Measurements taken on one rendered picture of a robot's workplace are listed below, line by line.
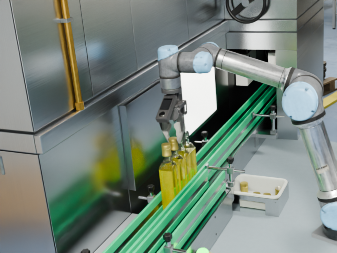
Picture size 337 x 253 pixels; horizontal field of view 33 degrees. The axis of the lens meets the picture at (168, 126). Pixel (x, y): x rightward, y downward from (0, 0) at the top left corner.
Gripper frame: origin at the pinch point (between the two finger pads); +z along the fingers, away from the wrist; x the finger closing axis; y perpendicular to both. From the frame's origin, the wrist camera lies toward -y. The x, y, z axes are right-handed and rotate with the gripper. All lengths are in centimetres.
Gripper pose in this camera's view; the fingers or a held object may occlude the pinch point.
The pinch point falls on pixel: (173, 140)
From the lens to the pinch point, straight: 216.3
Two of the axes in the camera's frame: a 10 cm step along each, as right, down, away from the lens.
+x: -9.0, -0.8, 4.2
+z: 0.9, 9.3, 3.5
